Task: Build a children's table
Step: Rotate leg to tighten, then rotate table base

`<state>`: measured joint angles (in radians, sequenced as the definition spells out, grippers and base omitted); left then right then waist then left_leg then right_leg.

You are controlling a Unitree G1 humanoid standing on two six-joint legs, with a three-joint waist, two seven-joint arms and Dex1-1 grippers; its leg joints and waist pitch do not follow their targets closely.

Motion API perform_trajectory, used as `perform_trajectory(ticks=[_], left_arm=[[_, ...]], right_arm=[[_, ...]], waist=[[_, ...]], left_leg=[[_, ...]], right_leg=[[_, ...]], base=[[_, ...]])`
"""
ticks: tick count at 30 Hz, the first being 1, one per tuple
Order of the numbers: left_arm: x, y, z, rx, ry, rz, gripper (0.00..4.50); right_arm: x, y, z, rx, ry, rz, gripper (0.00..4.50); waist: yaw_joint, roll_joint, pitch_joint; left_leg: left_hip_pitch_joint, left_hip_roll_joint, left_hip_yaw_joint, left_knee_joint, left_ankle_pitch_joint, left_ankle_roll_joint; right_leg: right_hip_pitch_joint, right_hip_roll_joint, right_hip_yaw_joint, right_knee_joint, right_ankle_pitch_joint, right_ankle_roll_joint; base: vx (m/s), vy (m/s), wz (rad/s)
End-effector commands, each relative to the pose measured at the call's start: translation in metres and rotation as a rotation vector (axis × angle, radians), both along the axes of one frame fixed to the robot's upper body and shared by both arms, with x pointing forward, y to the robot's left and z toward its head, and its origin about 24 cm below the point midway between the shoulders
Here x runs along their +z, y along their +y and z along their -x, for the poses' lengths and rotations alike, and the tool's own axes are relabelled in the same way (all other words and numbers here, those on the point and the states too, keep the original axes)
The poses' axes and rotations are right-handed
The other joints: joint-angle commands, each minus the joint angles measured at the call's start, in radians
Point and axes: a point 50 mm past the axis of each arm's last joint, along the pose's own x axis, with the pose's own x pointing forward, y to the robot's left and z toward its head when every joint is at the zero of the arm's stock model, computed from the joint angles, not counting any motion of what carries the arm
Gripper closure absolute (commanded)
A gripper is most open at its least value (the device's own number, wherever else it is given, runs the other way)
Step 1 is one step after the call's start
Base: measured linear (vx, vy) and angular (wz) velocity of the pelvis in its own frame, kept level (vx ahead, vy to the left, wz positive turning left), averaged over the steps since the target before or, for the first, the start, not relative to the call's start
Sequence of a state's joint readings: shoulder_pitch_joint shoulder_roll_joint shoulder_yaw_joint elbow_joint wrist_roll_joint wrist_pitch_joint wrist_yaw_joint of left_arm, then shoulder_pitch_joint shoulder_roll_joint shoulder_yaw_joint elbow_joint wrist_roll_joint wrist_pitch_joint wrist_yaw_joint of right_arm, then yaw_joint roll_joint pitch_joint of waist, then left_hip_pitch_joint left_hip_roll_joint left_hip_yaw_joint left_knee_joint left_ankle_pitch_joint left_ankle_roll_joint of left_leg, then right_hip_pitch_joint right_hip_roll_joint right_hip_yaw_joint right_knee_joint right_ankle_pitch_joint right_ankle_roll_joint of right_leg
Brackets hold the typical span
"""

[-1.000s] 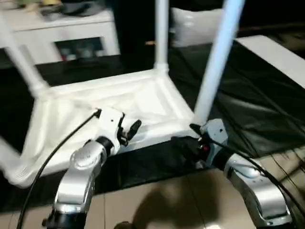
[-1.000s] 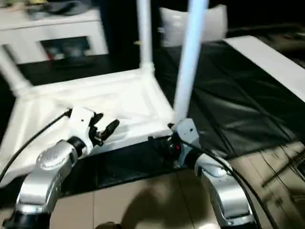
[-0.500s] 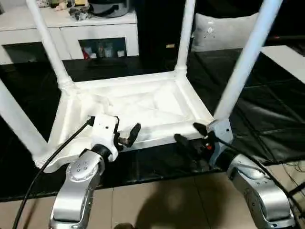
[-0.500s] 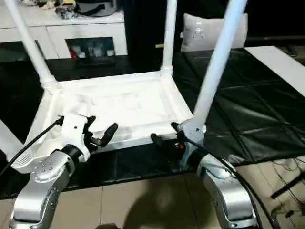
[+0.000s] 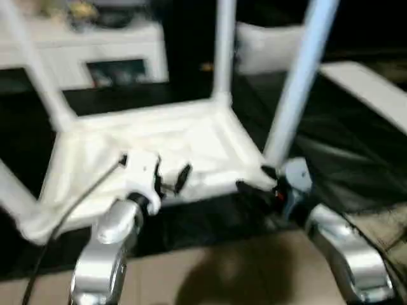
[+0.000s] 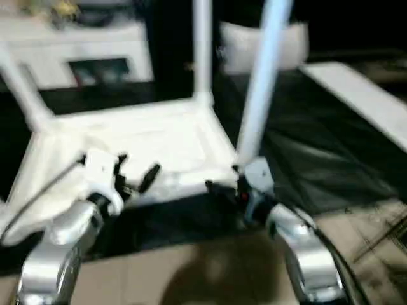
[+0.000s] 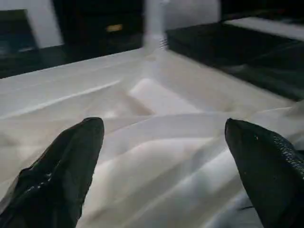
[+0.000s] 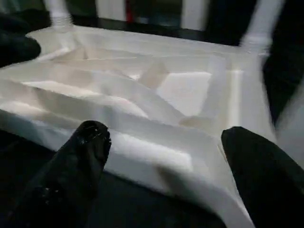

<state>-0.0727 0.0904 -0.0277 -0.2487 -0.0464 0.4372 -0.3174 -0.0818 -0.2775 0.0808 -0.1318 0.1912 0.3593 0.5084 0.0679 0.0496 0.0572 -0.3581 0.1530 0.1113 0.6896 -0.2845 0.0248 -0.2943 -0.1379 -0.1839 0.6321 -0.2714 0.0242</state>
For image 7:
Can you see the white plastic table leg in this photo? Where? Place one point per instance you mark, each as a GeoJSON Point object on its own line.
{"type": "Point", "coordinates": [154, 23]}

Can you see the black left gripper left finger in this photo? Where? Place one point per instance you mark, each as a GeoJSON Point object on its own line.
{"type": "Point", "coordinates": [52, 190]}

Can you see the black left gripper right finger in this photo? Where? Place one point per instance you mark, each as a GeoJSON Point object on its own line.
{"type": "Point", "coordinates": [273, 180]}

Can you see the white flat board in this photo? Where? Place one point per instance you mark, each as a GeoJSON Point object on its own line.
{"type": "Point", "coordinates": [270, 26]}

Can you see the grey pillow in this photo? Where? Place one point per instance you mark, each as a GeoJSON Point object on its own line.
{"type": "Point", "coordinates": [192, 12]}

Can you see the white plastic table top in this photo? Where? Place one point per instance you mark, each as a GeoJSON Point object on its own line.
{"type": "Point", "coordinates": [142, 118]}

